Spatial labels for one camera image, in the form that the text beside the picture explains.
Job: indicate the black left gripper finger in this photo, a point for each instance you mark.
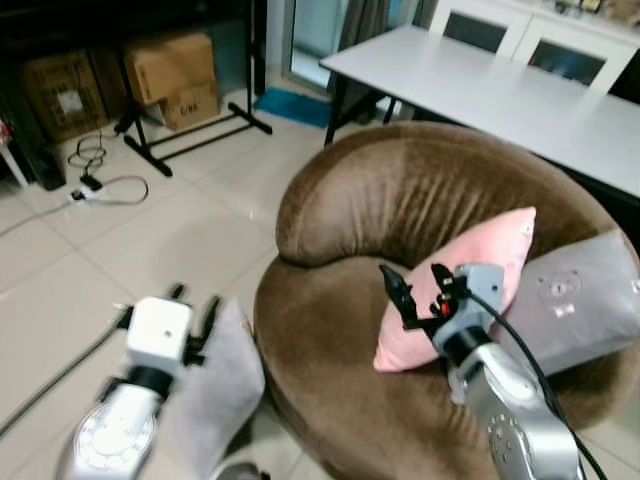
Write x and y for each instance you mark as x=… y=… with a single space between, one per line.
x=210 y=315
x=176 y=292

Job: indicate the white power strip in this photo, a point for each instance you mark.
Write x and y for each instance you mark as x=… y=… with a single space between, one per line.
x=84 y=194

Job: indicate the small printed cardboard box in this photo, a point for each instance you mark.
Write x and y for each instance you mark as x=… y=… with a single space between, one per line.
x=192 y=108

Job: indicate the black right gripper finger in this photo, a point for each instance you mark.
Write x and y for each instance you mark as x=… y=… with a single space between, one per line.
x=441 y=278
x=396 y=292

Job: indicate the long white table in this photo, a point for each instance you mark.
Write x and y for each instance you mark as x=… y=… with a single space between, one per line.
x=480 y=90

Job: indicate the blue door mat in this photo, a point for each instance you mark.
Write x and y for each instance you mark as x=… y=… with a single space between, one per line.
x=292 y=107

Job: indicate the grey curtain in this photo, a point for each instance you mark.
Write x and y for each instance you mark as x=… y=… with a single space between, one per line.
x=362 y=22

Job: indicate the large light cardboard box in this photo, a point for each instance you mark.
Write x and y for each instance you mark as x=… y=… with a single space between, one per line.
x=170 y=65

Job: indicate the brown round velvet sofa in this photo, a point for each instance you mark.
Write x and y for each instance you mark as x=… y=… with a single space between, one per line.
x=400 y=190

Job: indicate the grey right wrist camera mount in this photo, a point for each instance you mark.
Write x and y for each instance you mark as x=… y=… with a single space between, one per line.
x=478 y=295

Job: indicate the dark brown cardboard box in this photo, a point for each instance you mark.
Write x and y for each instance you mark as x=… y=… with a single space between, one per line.
x=62 y=100

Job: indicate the pink square pillow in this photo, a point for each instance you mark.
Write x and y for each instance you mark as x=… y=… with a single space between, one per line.
x=492 y=255

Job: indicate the white cabinet with glass doors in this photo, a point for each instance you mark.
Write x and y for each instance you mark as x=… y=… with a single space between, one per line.
x=520 y=32

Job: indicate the black metal rack stand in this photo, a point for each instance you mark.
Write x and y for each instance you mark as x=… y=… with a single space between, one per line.
x=200 y=137

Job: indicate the plain grey pillow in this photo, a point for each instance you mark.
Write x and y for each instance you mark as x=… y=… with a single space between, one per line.
x=225 y=390

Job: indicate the grey pillow with bear print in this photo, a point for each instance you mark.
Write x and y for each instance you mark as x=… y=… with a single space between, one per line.
x=585 y=315

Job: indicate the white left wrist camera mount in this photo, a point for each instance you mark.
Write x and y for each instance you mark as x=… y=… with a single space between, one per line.
x=158 y=335

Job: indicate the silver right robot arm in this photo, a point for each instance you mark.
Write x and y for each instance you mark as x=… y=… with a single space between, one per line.
x=510 y=410

